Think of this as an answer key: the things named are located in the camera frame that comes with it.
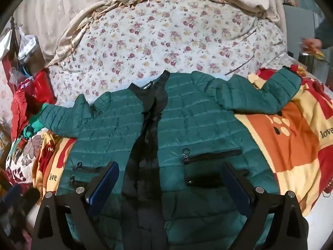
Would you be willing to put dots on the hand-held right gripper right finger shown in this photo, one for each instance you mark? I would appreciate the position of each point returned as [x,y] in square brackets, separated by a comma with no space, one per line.
[235,190]

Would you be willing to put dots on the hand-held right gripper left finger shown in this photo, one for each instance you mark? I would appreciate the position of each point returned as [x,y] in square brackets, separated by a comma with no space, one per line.
[104,185]

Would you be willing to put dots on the green puffer jacket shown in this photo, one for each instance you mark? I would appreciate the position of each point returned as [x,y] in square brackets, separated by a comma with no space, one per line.
[195,114]

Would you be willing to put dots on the white mauve floral blanket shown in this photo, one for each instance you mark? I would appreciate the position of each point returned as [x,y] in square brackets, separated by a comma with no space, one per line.
[28,151]

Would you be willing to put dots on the orange yellow printed blanket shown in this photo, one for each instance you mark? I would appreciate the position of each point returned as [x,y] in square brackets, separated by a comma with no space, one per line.
[286,140]

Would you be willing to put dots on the bright green cloth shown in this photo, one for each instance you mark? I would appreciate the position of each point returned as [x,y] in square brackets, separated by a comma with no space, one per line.
[36,126]

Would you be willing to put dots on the red garment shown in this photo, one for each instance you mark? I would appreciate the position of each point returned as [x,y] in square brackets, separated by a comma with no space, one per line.
[39,88]

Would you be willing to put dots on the clear plastic bag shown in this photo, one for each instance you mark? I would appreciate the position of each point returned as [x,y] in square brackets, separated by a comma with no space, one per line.
[27,49]

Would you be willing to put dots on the orange snack packet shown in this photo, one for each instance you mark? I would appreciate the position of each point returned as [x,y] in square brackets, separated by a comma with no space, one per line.
[316,53]

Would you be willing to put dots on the floral bed sheet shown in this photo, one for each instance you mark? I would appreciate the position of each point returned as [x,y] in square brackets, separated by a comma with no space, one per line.
[169,36]

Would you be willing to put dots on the grey cabinet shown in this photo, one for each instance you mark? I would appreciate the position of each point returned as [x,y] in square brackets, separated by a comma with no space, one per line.
[299,20]

